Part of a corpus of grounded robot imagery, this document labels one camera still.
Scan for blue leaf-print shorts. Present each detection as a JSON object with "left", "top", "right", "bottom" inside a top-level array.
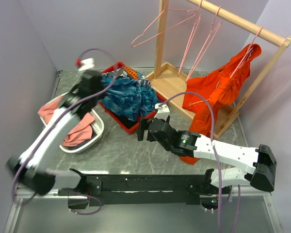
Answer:
[{"left": 101, "top": 72, "right": 161, "bottom": 121}]

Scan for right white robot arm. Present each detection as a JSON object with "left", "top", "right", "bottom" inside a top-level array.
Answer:
[{"left": 137, "top": 118, "right": 277, "bottom": 194}]

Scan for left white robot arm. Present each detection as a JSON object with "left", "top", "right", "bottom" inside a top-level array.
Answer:
[{"left": 6, "top": 70, "right": 106, "bottom": 196}]

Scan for orange dotted patterned shorts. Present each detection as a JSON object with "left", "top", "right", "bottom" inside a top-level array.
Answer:
[{"left": 124, "top": 66, "right": 150, "bottom": 87}]

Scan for black garment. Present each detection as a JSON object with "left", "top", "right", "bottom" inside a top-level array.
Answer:
[{"left": 115, "top": 114, "right": 138, "bottom": 129}]

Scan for red plastic tray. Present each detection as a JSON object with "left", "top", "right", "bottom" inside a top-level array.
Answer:
[{"left": 99, "top": 62, "right": 165, "bottom": 134}]

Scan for white perforated basket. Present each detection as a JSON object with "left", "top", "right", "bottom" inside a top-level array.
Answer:
[{"left": 38, "top": 95, "right": 104, "bottom": 153}]

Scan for wooden clothes rack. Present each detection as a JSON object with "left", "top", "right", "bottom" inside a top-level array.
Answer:
[{"left": 147, "top": 0, "right": 291, "bottom": 139}]

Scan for dark grey cloth in basket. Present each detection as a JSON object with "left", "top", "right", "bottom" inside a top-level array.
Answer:
[{"left": 89, "top": 131, "right": 97, "bottom": 140}]

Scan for pink cloth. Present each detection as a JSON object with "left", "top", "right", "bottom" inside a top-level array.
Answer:
[{"left": 37, "top": 96, "right": 95, "bottom": 148}]

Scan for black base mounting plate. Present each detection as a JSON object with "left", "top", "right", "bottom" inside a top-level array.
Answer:
[{"left": 57, "top": 173, "right": 231, "bottom": 210}]

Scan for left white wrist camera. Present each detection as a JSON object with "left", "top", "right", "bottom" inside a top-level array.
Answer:
[{"left": 76, "top": 58, "right": 95, "bottom": 71}]

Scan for pink wire hanger with shorts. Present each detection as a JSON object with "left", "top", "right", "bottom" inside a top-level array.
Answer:
[{"left": 230, "top": 26, "right": 263, "bottom": 78}]

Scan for pink wire hanger far left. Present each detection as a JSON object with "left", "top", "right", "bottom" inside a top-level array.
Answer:
[{"left": 130, "top": 6, "right": 198, "bottom": 48}]

